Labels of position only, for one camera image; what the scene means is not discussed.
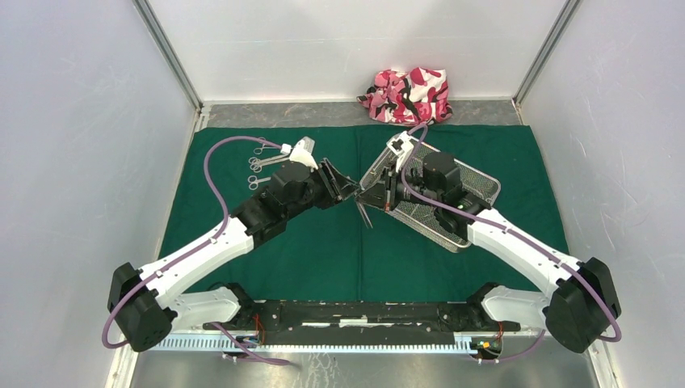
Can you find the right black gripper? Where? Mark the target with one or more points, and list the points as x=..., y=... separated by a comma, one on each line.
x=382, y=194

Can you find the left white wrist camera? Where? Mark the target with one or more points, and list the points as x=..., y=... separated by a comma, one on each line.
x=301, y=152

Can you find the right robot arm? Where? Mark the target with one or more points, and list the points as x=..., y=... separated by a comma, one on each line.
x=513, y=246

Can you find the surgical scissors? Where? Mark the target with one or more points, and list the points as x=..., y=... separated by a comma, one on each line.
x=254, y=182
x=256, y=163

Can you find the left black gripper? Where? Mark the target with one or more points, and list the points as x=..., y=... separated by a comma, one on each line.
x=338, y=188

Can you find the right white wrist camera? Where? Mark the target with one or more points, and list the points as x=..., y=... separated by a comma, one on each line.
x=401, y=146

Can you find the wire mesh instrument tray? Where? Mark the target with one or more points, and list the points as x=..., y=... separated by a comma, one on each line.
x=440, y=177

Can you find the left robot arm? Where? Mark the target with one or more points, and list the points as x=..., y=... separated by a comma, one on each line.
x=214, y=251

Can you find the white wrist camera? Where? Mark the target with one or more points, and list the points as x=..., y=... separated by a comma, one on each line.
x=301, y=152
x=401, y=146

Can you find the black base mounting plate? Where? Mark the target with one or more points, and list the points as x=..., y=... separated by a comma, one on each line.
x=284, y=322

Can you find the surgical forceps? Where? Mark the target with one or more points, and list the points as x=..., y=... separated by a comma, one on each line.
x=263, y=145

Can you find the green surgical drape cloth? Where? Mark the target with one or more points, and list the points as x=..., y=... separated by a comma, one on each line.
x=330, y=255

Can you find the pink camouflage cloth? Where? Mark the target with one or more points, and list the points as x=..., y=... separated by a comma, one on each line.
x=408, y=98

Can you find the aluminium frame rail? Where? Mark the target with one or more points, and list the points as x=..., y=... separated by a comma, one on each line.
x=212, y=336

